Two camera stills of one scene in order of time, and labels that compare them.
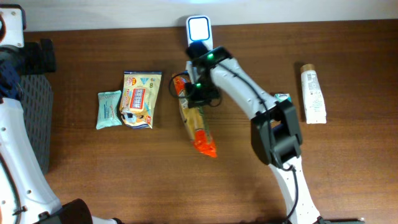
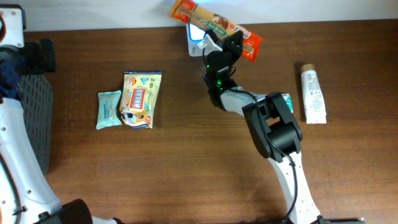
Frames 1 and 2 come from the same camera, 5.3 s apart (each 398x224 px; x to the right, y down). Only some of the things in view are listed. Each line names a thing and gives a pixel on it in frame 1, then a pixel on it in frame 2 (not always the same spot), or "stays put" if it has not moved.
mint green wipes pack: x=109 y=112 stays put
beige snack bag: x=140 y=89 stays put
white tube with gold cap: x=314 y=99 stays put
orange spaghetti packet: x=193 y=121 to x=204 y=19
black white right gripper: x=193 y=100 to x=234 y=52
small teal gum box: x=281 y=97 stays put
